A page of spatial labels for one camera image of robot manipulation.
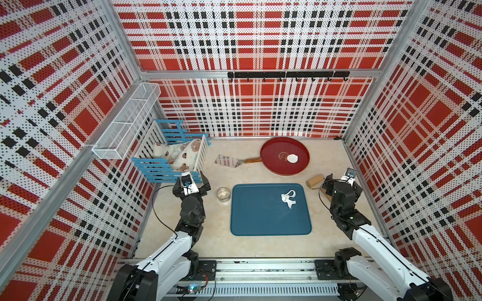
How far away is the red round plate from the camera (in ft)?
3.50

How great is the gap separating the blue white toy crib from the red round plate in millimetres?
381

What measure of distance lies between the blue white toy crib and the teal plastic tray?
293mm

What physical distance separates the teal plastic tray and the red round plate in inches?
4.0

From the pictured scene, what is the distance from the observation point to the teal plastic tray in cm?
86

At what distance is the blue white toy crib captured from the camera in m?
0.96
